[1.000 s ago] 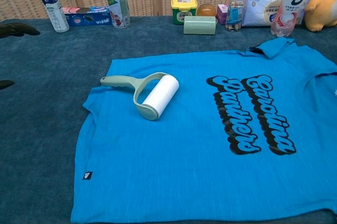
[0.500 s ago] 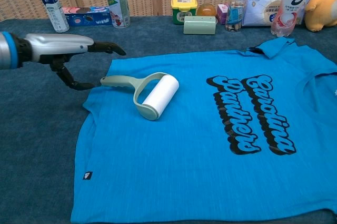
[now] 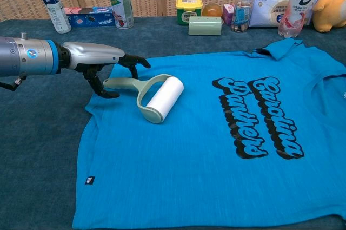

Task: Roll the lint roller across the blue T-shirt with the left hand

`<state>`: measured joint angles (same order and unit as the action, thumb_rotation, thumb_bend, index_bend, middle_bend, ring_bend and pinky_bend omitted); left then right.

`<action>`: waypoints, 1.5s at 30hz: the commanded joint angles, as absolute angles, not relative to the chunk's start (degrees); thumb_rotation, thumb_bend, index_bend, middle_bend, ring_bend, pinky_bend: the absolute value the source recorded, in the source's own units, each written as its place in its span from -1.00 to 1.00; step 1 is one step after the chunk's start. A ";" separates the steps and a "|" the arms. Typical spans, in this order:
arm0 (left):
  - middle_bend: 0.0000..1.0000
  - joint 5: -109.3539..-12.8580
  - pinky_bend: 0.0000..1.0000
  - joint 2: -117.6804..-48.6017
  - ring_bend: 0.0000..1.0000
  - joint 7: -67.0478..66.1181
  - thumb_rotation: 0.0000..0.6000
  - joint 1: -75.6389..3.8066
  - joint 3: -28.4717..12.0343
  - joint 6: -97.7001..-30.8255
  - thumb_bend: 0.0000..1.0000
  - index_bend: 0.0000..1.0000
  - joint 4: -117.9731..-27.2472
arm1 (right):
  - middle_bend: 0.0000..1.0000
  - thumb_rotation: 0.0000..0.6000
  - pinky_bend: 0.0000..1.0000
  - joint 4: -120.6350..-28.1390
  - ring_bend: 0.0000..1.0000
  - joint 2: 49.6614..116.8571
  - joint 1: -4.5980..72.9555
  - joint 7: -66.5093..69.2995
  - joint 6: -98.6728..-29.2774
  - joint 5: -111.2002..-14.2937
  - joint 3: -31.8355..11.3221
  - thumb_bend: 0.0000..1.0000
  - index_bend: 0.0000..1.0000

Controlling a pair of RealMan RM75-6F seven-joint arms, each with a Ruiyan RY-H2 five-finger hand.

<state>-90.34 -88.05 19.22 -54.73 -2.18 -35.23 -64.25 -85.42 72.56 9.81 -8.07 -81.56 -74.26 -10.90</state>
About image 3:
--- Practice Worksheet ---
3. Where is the yellow plush toy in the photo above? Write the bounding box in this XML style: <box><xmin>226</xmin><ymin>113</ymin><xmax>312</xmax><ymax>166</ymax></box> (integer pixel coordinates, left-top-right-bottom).
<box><xmin>313</xmin><ymin>0</ymin><xmax>346</xmax><ymax>34</ymax></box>

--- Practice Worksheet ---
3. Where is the blue printed t-shirt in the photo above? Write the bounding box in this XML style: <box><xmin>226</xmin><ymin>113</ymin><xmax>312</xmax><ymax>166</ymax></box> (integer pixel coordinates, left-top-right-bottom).
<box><xmin>72</xmin><ymin>37</ymin><xmax>346</xmax><ymax>230</ymax></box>

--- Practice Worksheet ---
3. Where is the pale green plastic case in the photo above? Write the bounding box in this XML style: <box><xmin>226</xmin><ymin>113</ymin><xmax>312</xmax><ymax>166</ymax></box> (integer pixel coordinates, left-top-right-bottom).
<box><xmin>188</xmin><ymin>15</ymin><xmax>223</xmax><ymax>36</ymax></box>

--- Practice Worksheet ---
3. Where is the yellow lidded green tub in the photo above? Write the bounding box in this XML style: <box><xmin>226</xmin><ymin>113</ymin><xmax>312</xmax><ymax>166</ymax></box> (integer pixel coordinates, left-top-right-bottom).
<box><xmin>175</xmin><ymin>0</ymin><xmax>204</xmax><ymax>26</ymax></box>

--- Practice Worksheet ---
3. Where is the green white cylindrical can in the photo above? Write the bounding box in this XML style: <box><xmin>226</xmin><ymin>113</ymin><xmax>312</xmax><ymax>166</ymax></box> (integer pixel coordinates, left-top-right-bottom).
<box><xmin>108</xmin><ymin>0</ymin><xmax>135</xmax><ymax>30</ymax></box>

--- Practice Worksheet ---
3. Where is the blue white spray can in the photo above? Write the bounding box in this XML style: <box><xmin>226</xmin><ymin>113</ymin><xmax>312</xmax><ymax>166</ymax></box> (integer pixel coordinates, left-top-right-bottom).
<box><xmin>32</xmin><ymin>0</ymin><xmax>72</xmax><ymax>35</ymax></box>

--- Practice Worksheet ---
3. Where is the clear drink bottle pink label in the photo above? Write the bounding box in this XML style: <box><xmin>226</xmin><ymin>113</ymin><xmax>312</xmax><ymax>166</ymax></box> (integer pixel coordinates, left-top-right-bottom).
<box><xmin>277</xmin><ymin>0</ymin><xmax>322</xmax><ymax>39</ymax></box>

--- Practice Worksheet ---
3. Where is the small purple white box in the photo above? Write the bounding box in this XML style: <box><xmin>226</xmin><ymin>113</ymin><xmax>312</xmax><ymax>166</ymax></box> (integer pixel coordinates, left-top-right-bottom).
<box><xmin>222</xmin><ymin>3</ymin><xmax>236</xmax><ymax>25</ymax></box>

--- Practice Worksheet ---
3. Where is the dark blue table cover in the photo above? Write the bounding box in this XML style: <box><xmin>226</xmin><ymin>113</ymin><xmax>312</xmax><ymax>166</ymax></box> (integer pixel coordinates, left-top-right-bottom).
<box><xmin>0</xmin><ymin>15</ymin><xmax>346</xmax><ymax>230</ymax></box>

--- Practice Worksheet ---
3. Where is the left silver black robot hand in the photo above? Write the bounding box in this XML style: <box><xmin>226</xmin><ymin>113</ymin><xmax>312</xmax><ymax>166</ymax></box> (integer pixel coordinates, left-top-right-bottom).
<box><xmin>58</xmin><ymin>41</ymin><xmax>151</xmax><ymax>99</ymax></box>

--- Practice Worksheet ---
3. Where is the pale green lint roller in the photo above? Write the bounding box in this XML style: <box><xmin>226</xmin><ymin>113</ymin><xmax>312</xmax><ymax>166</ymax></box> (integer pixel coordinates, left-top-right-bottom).
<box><xmin>102</xmin><ymin>74</ymin><xmax>185</xmax><ymax>124</ymax></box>

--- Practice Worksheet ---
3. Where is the orange round jelly cup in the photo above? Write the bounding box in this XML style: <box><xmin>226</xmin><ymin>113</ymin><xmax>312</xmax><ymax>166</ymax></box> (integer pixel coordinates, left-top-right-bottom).
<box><xmin>202</xmin><ymin>2</ymin><xmax>223</xmax><ymax>19</ymax></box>

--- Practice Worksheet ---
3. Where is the blue cookie box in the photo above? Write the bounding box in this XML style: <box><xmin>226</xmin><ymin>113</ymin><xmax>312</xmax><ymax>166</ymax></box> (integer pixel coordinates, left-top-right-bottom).
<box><xmin>63</xmin><ymin>6</ymin><xmax>116</xmax><ymax>28</ymax></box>

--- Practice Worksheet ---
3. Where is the clear jar with sticks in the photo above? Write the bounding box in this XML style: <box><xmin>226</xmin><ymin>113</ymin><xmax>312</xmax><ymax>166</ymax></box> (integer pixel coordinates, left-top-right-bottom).
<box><xmin>231</xmin><ymin>0</ymin><xmax>256</xmax><ymax>34</ymax></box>

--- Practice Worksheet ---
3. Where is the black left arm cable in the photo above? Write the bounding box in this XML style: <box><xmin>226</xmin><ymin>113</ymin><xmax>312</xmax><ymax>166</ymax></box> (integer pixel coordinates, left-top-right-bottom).
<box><xmin>0</xmin><ymin>72</ymin><xmax>28</xmax><ymax>91</ymax></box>

